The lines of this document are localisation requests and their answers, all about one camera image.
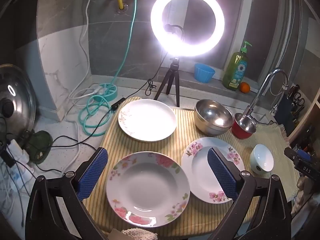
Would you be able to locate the white knit cloth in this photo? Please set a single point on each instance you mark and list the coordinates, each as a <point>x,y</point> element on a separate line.
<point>140,233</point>

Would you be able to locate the small white bowl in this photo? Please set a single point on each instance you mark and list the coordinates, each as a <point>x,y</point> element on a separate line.
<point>262,158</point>

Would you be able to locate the round teal power strip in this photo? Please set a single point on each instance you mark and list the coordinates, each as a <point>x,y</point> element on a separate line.
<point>108,91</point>

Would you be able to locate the yellow striped mat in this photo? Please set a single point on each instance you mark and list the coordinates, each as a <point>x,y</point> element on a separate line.
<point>180,145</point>

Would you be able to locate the person's right hand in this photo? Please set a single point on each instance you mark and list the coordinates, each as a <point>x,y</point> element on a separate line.
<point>307,195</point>

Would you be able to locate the red pot with steel inside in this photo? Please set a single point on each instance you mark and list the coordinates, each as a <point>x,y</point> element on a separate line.
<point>239,133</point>

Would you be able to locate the green dish soap bottle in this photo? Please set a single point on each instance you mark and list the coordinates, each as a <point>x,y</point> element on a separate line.
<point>236,70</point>

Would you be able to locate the black adapter box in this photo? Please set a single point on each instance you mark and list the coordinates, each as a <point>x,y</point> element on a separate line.
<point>118,103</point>

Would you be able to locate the pink floral deep plate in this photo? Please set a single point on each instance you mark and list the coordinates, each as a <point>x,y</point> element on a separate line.
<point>197,170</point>
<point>147,187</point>

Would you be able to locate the blue ribbed cup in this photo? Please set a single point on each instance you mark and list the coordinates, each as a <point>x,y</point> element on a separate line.
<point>203,73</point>

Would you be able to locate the light green mat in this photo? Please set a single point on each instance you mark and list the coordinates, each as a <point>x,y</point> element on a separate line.
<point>272,137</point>

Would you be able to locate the white power plug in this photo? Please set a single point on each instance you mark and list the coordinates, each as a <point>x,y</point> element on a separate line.
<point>18,151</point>

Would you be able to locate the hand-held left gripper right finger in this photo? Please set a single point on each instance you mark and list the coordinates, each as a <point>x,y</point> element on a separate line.
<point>221,173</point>

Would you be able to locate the steel pot lid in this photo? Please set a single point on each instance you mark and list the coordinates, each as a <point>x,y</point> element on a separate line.
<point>22,92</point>

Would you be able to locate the orange fruit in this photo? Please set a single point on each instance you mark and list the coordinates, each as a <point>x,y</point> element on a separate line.
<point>244,87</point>

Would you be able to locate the chrome faucet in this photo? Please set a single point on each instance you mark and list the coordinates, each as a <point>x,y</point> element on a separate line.
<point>257,97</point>

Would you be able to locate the black tripod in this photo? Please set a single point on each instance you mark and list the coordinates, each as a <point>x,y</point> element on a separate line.
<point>173,72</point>

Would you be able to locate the white plate with gold leaves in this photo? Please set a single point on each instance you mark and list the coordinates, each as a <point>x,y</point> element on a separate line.
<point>147,118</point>

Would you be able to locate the stainless steel bowl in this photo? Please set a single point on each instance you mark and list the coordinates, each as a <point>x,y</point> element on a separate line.
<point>212,116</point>

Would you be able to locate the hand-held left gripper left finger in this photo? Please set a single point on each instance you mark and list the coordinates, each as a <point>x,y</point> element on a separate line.
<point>92,173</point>

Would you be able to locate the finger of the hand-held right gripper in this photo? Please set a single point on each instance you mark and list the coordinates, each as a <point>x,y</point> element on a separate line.
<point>290,154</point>

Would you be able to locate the dark blue knife holder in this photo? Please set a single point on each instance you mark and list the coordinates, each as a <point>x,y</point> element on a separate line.
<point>283,112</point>

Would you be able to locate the black scissors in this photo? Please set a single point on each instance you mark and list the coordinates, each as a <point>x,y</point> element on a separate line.
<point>298,102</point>

